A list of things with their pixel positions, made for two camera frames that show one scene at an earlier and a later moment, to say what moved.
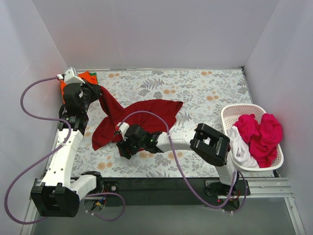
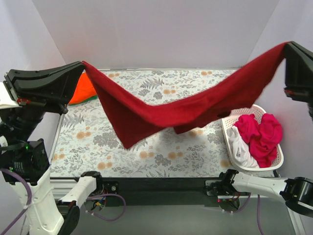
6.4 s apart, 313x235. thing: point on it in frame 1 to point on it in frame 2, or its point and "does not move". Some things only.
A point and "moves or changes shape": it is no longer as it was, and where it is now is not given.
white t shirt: [240, 152] does not move
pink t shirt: [263, 137] does not move
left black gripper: [92, 89] to [15, 86]
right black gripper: [124, 149] to [298, 89]
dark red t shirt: [155, 115] moves or changes shape
